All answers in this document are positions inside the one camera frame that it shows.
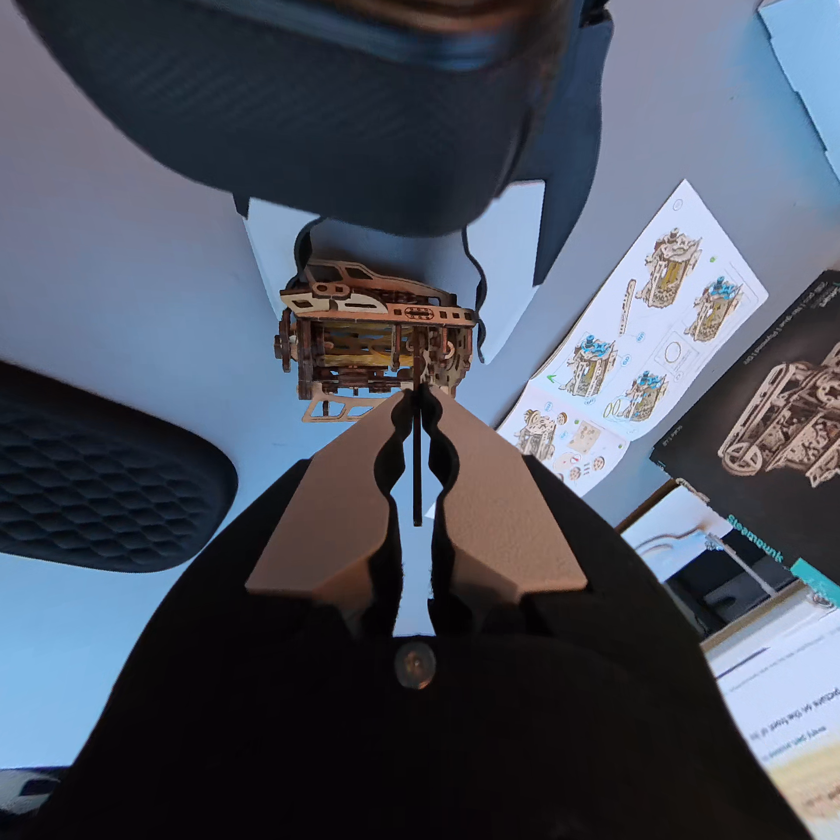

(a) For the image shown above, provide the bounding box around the white cardboard box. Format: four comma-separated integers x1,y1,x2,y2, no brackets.
756,0,840,183

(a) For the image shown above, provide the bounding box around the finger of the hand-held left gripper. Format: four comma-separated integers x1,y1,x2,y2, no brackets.
241,197,327,324
459,179,549,366

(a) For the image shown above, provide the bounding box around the black model kit box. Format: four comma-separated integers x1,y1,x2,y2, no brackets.
650,269,840,608

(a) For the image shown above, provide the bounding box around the document stand with white base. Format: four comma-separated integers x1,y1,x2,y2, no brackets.
617,478,840,657

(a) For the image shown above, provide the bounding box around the thin wooden strip part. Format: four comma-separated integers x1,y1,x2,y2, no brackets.
411,328,425,528

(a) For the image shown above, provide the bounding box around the wooden submarine model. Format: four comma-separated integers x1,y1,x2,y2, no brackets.
273,259,480,424

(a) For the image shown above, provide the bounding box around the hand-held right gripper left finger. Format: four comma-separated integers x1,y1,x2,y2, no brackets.
245,389,416,636

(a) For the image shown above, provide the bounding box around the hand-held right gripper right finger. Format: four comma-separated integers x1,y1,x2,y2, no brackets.
420,387,588,636

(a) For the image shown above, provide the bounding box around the black quilted cushion pad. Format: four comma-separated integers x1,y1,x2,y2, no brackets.
0,360,239,574

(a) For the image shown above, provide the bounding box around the printed instruction sheet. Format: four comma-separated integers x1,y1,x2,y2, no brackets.
712,607,840,840

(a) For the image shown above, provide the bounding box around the illustrated assembly booklet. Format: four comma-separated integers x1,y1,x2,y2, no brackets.
495,178,770,497

